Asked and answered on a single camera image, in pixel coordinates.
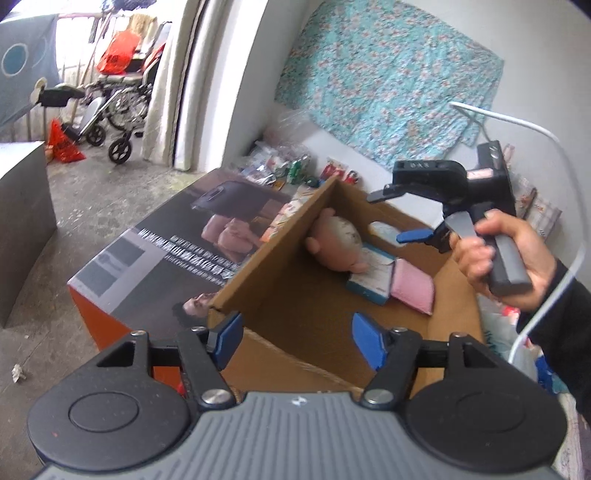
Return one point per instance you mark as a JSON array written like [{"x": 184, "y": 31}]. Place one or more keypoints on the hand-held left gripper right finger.
[{"x": 367, "y": 339}]

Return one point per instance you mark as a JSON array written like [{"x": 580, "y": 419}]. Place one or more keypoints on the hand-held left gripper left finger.
[{"x": 229, "y": 334}]

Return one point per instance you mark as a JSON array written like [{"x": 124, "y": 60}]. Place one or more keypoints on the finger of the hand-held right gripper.
[
  {"x": 392, "y": 191},
  {"x": 413, "y": 237}
]

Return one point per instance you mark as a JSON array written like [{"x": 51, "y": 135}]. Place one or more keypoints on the pink knitted cloth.
[{"x": 413, "y": 286}]

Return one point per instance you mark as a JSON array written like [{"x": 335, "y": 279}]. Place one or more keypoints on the blue box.
[{"x": 374, "y": 277}]

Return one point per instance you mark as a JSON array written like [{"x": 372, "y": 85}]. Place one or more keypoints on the brown cardboard box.
[{"x": 314, "y": 314}]

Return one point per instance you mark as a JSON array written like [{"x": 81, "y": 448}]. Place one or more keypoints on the pink plush toy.
[{"x": 332, "y": 240}]

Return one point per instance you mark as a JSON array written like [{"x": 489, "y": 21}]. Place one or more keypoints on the person's right forearm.
[{"x": 568, "y": 332}]

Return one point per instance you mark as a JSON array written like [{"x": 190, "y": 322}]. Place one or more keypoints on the person's right hand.
[{"x": 531, "y": 249}]

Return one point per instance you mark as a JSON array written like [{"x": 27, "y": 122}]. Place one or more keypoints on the red packet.
[{"x": 331, "y": 170}]

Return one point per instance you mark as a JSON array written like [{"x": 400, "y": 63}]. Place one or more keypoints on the large printed carton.
[{"x": 161, "y": 249}]

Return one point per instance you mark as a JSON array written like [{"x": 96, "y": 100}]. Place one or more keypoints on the clear plastic bag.
[{"x": 295, "y": 127}]

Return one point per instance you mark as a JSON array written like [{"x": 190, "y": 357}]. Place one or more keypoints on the clear bag of packets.
[{"x": 265, "y": 164}]

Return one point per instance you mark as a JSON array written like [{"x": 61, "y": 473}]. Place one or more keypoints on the white plastic bag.
[{"x": 549, "y": 374}]

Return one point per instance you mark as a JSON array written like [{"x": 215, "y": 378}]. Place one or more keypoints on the paper scrap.
[{"x": 18, "y": 373}]

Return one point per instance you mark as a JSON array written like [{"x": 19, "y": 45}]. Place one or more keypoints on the grey cabinet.
[{"x": 23, "y": 230}]

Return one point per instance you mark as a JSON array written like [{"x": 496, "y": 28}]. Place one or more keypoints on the cream curtain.
[{"x": 171, "y": 83}]

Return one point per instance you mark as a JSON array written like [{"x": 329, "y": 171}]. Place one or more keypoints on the red bag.
[{"x": 64, "y": 145}]

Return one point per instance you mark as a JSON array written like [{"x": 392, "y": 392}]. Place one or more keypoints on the wheelchair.
[{"x": 120, "y": 106}]

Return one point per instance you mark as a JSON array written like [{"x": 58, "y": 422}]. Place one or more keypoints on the black padded seat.
[{"x": 60, "y": 96}]

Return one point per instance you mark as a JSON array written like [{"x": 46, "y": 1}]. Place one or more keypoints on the orange bag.
[{"x": 117, "y": 53}]

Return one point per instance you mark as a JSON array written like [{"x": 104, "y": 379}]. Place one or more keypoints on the floral wall cloth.
[{"x": 383, "y": 78}]

